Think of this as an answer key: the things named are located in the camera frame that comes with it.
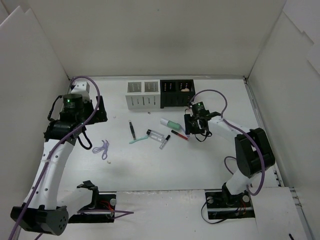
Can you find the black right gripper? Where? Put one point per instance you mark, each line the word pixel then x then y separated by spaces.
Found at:
pixel 191 124

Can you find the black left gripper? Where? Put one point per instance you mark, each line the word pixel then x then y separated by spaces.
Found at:
pixel 99 111

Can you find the red lip gloss tube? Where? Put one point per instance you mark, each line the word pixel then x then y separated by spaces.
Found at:
pixel 179 135

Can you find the black eyeliner pencil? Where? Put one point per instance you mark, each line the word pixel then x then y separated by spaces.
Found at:
pixel 132 129

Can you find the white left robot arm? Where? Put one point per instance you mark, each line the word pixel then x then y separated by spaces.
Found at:
pixel 41 211

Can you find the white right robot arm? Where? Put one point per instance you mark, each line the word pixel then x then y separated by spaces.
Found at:
pixel 253 151

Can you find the purple eyebrow razor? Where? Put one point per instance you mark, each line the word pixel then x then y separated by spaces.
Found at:
pixel 184 131

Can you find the green white tube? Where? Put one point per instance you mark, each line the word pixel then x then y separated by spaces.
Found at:
pixel 170 124

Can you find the black slotted organizer box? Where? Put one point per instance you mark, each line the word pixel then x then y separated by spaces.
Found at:
pixel 171 95

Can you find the teal eyebrow razor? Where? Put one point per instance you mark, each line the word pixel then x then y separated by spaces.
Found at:
pixel 139 139

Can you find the clear bottle black cap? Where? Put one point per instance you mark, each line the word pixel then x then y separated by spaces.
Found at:
pixel 155 135

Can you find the white slotted organizer box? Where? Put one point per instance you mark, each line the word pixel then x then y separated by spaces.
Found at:
pixel 143 94

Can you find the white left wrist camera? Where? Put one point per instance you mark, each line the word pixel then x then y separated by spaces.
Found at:
pixel 82 88

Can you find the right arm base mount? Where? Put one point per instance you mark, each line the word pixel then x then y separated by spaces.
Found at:
pixel 216 209

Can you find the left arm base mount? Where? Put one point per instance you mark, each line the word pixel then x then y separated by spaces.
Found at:
pixel 105 202

